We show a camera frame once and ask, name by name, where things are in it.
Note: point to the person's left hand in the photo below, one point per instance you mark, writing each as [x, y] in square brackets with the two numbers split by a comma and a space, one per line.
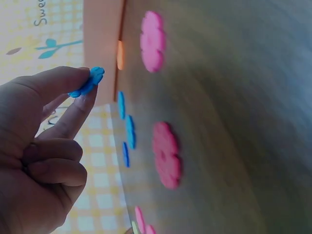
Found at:
[29, 156]

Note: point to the small blue flower piece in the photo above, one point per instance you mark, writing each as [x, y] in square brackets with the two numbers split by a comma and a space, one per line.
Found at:
[130, 132]
[126, 154]
[121, 104]
[93, 79]

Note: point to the pale yellow flower piece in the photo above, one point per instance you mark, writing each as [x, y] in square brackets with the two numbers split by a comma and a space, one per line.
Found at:
[134, 228]

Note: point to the small pink flower piece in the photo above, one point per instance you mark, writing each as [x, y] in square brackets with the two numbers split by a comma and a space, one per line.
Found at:
[140, 220]
[150, 230]

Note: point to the peach cardboard box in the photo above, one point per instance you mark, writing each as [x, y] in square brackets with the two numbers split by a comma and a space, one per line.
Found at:
[102, 48]

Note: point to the orange flower piece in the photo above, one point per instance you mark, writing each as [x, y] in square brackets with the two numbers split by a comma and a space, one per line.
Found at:
[120, 56]

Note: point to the dark pink flower piece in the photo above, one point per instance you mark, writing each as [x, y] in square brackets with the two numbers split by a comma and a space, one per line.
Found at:
[167, 156]

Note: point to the light pink flower piece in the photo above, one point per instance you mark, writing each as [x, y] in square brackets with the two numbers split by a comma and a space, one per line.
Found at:
[152, 42]

